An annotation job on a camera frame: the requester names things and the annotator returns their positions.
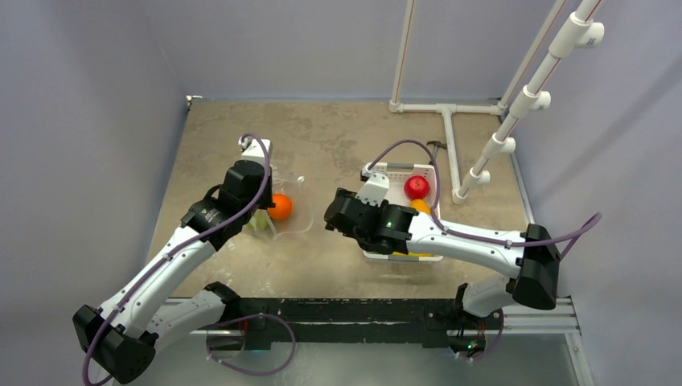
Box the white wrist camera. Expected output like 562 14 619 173
238 136 272 166
355 172 390 207

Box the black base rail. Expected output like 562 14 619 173
114 296 581 353

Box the orange fruit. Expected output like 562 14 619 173
266 193 294 221

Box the small orange pepper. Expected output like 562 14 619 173
409 199 431 215

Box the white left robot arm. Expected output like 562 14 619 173
72 160 273 385

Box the red apple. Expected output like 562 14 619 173
403 175 431 200

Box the black hammer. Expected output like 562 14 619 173
426 141 447 166

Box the white pvc pipe frame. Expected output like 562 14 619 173
388 0 605 204

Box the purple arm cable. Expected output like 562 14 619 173
80 133 272 386
362 139 603 262

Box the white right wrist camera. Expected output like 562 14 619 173
355 172 390 207

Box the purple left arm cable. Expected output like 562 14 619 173
80 133 272 386

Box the yellow mango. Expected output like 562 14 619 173
392 253 434 259

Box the clear zip top bag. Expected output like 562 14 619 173
246 166 314 240

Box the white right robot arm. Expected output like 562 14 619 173
324 188 561 327

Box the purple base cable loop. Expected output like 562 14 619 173
205 313 298 378

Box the green lime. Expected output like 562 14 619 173
247 210 269 232

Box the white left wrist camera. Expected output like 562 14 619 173
238 136 272 166

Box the white plastic basket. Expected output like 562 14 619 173
362 162 443 263

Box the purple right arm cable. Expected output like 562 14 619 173
362 139 603 262

